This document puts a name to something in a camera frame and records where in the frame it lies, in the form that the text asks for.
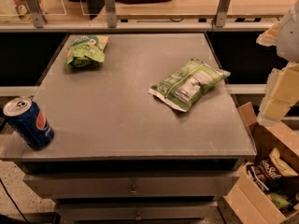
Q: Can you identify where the brown yellow snack bag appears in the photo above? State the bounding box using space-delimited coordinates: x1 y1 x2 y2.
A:
246 147 298 192

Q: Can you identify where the left metal glass bracket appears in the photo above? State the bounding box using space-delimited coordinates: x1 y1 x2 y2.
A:
25 0 46 28

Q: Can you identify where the black floor cable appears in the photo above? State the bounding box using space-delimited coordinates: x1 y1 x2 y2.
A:
0 178 31 224

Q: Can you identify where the green snack bag in box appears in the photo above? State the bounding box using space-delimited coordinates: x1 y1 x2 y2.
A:
266 192 292 209

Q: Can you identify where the metal glass bracket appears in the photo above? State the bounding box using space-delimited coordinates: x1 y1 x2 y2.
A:
214 0 231 27
104 0 118 28
25 0 46 28

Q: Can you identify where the light green snack bag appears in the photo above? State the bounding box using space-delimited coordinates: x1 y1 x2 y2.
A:
65 35 109 68

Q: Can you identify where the blue Pepsi can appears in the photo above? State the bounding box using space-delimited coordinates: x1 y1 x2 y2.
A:
3 97 54 150

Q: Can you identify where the right metal glass bracket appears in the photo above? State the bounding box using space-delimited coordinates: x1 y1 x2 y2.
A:
214 0 231 27

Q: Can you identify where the grey metal drawer cabinet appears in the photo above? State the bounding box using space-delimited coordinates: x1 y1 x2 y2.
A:
2 34 255 224

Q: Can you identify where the cardboard box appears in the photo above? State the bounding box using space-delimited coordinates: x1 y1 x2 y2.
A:
224 103 299 224

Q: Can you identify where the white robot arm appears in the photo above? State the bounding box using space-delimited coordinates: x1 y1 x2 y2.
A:
256 1 299 126

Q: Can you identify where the middle metal glass bracket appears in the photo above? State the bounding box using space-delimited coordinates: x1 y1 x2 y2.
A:
104 0 118 28

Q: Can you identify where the green jalapeno chip bag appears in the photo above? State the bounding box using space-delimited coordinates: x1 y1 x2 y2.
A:
149 59 230 112

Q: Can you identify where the orange white package behind glass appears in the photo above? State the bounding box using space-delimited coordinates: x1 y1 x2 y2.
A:
0 0 48 23

